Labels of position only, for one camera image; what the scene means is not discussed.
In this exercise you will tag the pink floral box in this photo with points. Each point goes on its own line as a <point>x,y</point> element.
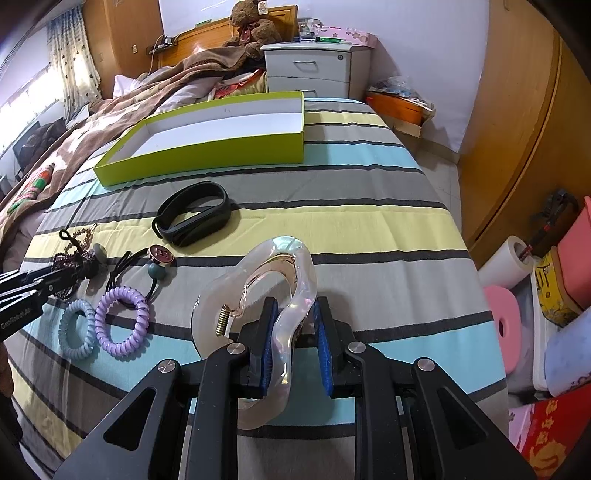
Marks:
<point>348,35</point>

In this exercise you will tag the clear pink hair claw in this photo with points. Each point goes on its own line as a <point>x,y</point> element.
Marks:
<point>271,339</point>

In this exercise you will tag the brown teddy bear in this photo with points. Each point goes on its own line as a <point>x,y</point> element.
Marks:
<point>252,30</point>

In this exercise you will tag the wooden wardrobe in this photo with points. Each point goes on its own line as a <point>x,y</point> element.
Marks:
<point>529,132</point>

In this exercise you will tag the green shallow cardboard box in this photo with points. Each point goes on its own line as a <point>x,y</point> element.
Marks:
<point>234,131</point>

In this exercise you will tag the striped tablecloth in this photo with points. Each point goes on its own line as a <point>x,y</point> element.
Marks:
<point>388,257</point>

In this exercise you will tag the grey bedside drawer cabinet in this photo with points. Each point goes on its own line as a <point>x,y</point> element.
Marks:
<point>318,70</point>

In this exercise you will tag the white paper roll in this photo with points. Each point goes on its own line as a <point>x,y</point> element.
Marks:
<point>506,268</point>

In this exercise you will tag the pink plastic bin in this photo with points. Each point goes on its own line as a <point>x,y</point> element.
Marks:
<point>574,252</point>

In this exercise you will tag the floral curtain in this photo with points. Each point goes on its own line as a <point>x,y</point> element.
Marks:
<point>70,58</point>

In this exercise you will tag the black wristband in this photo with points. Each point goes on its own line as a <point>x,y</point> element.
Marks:
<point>192,213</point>

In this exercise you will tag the orange box with clutter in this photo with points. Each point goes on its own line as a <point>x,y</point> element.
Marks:
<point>400,105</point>

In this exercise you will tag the brown fleece blanket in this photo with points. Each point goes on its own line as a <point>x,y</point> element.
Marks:
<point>107,120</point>

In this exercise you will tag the pink foam roll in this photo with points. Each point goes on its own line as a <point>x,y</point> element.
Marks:
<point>506,313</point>

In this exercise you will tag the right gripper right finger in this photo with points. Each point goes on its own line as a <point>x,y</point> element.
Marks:
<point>413,421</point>

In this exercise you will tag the white floral quilt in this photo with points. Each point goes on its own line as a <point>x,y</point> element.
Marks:
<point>210,88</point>

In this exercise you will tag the yellow tin box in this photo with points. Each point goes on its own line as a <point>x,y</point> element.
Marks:
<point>556,304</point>

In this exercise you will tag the wooden headboard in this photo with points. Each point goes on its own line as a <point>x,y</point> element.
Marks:
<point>212,34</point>

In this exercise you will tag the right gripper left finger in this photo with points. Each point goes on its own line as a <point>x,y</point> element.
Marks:
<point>181,421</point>

